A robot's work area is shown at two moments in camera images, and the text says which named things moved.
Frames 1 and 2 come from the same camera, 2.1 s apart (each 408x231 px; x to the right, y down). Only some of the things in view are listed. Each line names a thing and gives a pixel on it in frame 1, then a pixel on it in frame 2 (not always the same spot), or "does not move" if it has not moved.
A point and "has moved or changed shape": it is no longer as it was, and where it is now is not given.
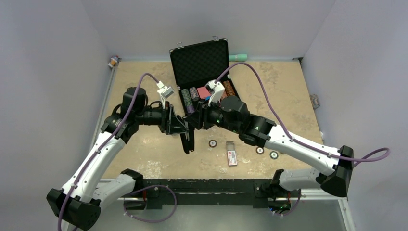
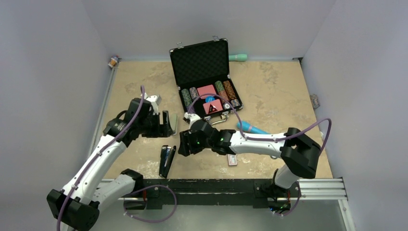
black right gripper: x=199 y=118 → x=186 y=137
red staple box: x=232 y=155 does not move
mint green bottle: x=238 y=57 does not move
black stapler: x=188 y=139 has moved or changed shape
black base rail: x=159 y=194 does not move
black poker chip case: x=196 y=65 does not move
